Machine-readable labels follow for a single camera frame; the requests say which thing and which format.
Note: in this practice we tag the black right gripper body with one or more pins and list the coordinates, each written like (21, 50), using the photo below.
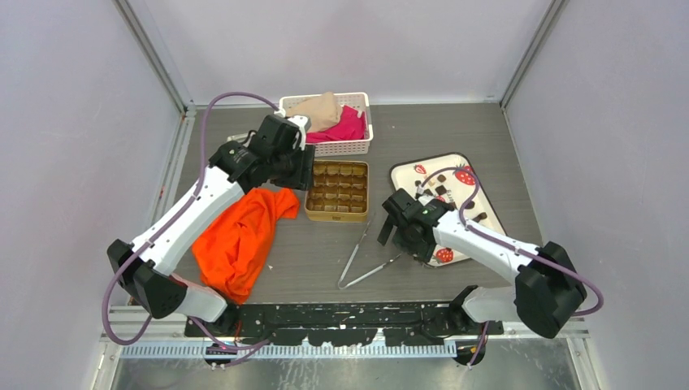
(422, 249)

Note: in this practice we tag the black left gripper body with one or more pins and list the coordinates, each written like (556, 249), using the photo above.
(293, 170)

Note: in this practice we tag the gold chocolate tray box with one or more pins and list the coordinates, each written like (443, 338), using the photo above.
(340, 192)

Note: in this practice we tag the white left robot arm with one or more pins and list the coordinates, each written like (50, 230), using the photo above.
(145, 267)

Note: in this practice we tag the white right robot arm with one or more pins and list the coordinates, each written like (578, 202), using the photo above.
(545, 290)

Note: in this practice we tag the silver box lid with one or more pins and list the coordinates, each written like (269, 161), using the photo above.
(242, 138)

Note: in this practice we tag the beige cloth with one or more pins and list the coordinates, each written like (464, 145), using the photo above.
(323, 110)

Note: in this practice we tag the pink cloth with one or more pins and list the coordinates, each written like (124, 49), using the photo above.
(352, 127)

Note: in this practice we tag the white plastic basket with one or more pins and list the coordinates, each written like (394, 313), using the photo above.
(358, 101)

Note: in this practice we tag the orange cloth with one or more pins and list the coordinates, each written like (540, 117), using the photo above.
(233, 250)

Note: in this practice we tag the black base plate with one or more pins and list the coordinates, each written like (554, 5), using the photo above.
(346, 324)

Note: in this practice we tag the white slotted cable duct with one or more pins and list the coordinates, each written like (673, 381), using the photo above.
(204, 348)

